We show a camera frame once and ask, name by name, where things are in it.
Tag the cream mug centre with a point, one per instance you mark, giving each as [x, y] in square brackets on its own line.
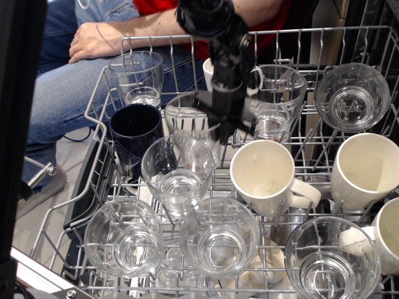
[264, 174]

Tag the white mug back centre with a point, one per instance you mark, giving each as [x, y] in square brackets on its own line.
[208, 73]

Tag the red shirt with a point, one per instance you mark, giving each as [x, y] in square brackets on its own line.
[148, 7]

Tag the person's bare hand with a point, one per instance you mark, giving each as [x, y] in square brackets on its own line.
[95, 40]

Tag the clear glass cup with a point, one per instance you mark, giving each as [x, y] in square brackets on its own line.
[275, 96]
[138, 77]
[177, 170]
[352, 97]
[219, 237]
[331, 257]
[124, 239]
[182, 117]

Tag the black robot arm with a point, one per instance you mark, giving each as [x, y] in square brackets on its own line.
[230, 51]

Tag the blue jeans legs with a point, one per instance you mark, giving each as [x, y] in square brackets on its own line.
[62, 90]

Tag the cream mug right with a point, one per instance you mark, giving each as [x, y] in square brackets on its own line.
[365, 170]

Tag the black post foreground left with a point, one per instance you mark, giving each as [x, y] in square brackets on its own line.
[22, 24]

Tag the cream mug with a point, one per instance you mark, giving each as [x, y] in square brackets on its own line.
[264, 174]
[365, 170]

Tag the white cloth under rack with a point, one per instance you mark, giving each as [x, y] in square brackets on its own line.
[266, 268]

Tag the person's bare forearm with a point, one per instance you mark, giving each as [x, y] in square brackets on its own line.
[165, 23]

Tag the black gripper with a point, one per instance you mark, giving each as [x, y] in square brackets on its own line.
[226, 112]

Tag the grey wire dishwasher rack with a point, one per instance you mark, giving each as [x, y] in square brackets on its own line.
[313, 145]

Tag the dark blue ceramic mug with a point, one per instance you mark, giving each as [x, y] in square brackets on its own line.
[134, 128]

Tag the chrome metal handle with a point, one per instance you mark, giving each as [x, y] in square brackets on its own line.
[26, 189]

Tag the cream mug right edge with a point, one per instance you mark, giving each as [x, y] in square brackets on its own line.
[381, 235]

